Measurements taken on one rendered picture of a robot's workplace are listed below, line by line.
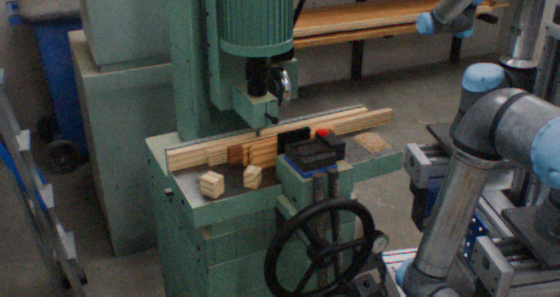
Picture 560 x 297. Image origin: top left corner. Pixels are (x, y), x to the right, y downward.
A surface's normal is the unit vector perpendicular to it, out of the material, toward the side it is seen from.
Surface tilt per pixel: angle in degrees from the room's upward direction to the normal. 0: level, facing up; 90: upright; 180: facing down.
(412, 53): 90
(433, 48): 90
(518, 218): 0
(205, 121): 90
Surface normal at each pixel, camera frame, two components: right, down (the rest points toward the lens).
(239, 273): 0.44, 0.43
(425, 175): 0.15, 0.47
